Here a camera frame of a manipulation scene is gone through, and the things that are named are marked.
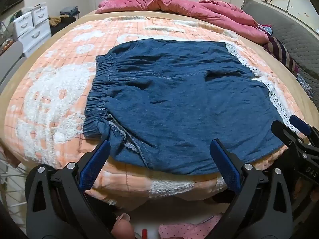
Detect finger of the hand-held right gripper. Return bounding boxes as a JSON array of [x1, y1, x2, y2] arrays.
[[271, 120, 307, 160], [290, 115, 319, 150]]

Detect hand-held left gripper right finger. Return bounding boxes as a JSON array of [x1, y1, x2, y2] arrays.
[[209, 139, 297, 239]]

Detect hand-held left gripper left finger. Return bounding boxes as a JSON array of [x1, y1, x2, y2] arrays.
[[25, 139, 112, 239]]

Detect blue denim pants lace trim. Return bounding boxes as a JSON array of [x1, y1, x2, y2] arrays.
[[82, 38, 303, 176]]

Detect person's left hand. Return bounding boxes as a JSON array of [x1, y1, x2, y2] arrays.
[[111, 214, 136, 239]]

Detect speckled grey cloth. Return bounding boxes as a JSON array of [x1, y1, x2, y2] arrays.
[[296, 75, 315, 99]]

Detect pink polka dot cloth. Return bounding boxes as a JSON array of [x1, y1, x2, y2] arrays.
[[158, 214, 226, 239]]

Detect striped dark cloth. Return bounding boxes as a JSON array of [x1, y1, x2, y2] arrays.
[[262, 36, 301, 76]]

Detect grey quilted headboard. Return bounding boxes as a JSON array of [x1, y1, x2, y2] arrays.
[[241, 0, 319, 100]]

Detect orange white fluffy blanket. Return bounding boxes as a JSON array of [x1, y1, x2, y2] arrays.
[[4, 15, 309, 207]]

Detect grey chair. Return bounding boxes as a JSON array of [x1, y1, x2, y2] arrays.
[[0, 41, 27, 88]]

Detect white drawer chest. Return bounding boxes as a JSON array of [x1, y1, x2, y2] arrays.
[[19, 24, 52, 58]]

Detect dark clothes pile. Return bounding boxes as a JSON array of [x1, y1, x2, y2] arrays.
[[48, 14, 78, 30]]

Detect folded grey blue clothes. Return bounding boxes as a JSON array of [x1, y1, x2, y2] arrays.
[[60, 5, 81, 18]]

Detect cluttered desk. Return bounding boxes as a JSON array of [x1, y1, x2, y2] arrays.
[[0, 16, 17, 56]]

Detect small white drawer box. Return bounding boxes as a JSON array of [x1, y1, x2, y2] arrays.
[[32, 4, 48, 26], [13, 12, 34, 38]]

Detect pink quilt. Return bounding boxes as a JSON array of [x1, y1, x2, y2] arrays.
[[95, 0, 271, 44]]

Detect white wire rack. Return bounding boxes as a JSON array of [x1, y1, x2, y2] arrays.
[[0, 152, 28, 229]]

